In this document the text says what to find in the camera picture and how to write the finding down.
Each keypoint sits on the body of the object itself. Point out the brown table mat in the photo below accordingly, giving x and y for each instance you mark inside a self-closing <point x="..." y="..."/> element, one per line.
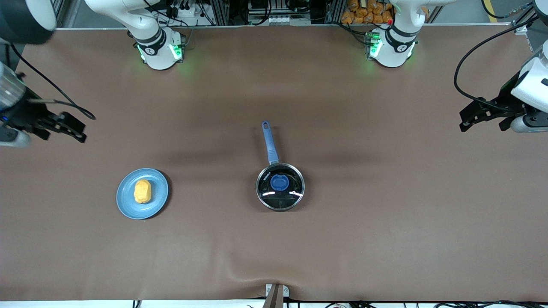
<point x="274" y="248"/>

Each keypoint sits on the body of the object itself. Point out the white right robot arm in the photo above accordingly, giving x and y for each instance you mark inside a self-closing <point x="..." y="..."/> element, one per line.
<point x="156" y="47"/>

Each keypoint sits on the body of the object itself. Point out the white power strip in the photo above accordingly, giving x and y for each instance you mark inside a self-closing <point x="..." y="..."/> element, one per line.
<point x="186" y="12"/>

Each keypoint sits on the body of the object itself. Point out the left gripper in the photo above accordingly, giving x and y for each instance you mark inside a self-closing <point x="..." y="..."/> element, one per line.
<point x="504" y="101"/>

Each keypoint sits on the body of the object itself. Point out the blue round plate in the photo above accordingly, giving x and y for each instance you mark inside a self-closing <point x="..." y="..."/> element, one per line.
<point x="128" y="201"/>

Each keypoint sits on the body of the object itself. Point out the glass lid with blue knob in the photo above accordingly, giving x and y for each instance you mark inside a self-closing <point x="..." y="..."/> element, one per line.
<point x="280" y="183"/>

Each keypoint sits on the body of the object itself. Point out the aluminium frame post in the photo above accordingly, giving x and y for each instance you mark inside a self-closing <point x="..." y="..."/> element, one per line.
<point x="524" y="28"/>

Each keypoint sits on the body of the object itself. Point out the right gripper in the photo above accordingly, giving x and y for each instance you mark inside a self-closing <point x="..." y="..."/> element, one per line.
<point x="26" y="114"/>

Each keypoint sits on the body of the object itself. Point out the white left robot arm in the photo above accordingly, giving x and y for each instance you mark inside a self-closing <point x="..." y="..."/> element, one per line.
<point x="394" y="47"/>

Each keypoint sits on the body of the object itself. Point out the yellow potato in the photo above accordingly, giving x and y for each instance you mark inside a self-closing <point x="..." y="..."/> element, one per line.
<point x="142" y="191"/>

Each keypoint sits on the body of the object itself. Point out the metal bracket with brown post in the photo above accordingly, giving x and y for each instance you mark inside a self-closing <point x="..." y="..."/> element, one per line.
<point x="276" y="296"/>

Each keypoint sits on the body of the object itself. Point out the aluminium rack upright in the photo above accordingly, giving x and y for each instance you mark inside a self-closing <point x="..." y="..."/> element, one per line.
<point x="220" y="12"/>
<point x="336" y="10"/>

